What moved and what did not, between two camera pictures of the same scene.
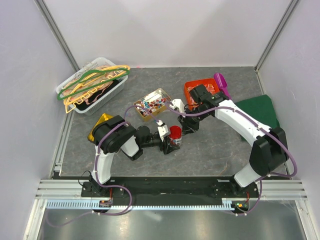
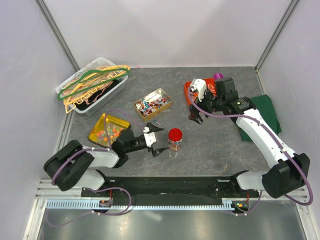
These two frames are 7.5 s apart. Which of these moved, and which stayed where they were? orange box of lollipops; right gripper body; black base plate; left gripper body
Moved: right gripper body; left gripper body
Stayed: orange box of lollipops; black base plate
